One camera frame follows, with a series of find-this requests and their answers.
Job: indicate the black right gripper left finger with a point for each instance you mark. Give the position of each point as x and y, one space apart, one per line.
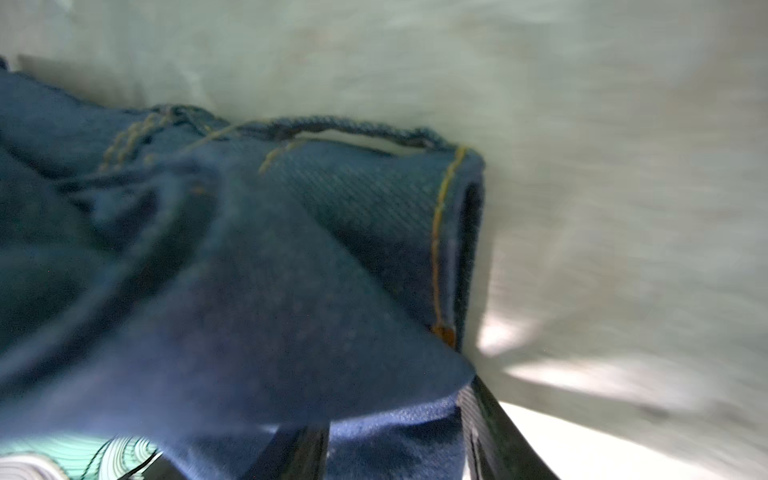
293 454

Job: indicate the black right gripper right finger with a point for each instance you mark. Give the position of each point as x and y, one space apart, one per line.
495 448

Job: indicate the dark blue denim trousers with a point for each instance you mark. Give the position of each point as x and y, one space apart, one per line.
221 289

